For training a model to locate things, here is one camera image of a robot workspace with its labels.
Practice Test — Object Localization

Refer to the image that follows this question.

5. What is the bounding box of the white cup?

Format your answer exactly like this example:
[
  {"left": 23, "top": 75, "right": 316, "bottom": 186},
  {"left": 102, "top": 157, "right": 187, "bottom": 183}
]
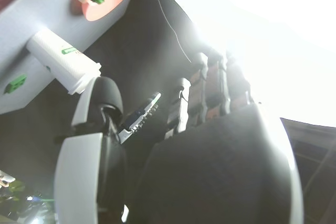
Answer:
[{"left": 25, "top": 28, "right": 102, "bottom": 95}]

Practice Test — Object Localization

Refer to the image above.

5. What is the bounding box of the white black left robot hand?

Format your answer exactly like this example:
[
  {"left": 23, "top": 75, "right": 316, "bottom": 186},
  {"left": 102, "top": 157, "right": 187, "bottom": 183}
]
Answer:
[{"left": 54, "top": 49, "right": 305, "bottom": 224}]

